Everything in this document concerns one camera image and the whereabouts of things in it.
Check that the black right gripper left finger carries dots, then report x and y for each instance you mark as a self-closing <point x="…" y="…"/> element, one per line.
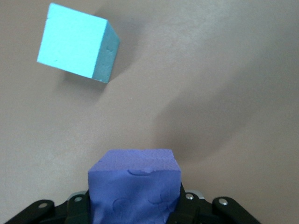
<point x="79" y="210"/>

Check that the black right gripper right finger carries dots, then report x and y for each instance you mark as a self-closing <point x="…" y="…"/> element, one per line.
<point x="187" y="207"/>

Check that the purple foam block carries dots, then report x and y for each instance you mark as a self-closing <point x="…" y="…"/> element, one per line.
<point x="135" y="186"/>

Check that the blue foam block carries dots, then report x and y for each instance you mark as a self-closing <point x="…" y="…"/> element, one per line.
<point x="72" y="42"/>

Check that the large table cover sheet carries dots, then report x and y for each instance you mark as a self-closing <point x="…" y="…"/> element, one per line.
<point x="210" y="93"/>

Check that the black wrist mount bracket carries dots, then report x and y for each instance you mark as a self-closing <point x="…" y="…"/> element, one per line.
<point x="230" y="210"/>

